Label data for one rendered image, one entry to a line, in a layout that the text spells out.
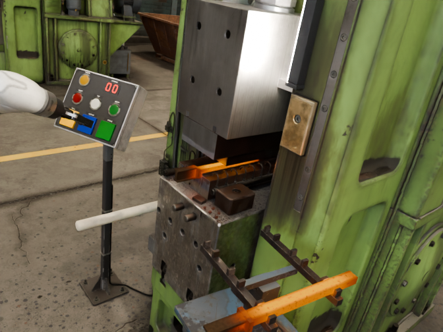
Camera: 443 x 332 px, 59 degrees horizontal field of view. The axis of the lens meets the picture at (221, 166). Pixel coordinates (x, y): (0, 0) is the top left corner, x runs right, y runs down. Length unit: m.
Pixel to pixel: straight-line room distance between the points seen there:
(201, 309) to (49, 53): 5.13
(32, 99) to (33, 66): 4.75
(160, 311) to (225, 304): 0.67
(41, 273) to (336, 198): 1.80
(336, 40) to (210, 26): 0.41
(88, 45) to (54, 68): 0.57
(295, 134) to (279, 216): 0.30
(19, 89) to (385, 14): 1.02
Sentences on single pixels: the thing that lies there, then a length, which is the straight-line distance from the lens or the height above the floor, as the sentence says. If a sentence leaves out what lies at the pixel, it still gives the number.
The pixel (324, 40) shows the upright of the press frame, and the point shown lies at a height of 1.53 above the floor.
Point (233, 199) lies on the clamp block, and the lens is 1.32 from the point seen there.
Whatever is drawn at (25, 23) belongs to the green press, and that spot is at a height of 0.79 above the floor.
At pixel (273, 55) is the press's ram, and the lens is 1.30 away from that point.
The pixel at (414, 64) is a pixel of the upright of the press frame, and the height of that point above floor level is 1.49.
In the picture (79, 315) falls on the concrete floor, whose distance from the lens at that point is 2.25.
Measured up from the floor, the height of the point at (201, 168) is 1.01.
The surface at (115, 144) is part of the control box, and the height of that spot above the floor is 0.97.
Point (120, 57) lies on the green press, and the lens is 6.68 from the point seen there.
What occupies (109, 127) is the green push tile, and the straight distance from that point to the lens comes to 1.68.
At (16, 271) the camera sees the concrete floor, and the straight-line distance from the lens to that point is 2.55.
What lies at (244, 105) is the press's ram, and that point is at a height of 1.29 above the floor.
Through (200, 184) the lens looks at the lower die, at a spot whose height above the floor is 0.95.
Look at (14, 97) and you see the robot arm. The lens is 1.29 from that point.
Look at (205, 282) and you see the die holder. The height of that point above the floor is 0.65.
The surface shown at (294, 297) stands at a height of 1.00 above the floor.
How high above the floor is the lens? 1.62
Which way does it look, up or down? 25 degrees down
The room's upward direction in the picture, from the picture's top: 9 degrees clockwise
